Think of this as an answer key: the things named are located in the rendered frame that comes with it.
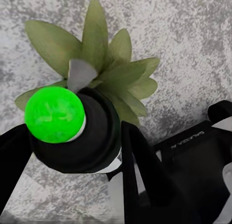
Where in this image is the insectifuge atomizer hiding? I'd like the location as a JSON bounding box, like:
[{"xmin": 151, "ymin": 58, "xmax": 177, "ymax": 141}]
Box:
[{"xmin": 25, "ymin": 58, "xmax": 122, "ymax": 174}]

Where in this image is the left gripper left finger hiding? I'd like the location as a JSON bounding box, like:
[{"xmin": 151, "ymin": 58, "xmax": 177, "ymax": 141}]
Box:
[{"xmin": 0, "ymin": 123, "xmax": 33, "ymax": 215}]

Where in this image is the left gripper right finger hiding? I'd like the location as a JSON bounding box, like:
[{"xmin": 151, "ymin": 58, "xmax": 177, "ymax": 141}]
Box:
[{"xmin": 121, "ymin": 121, "xmax": 203, "ymax": 224}]

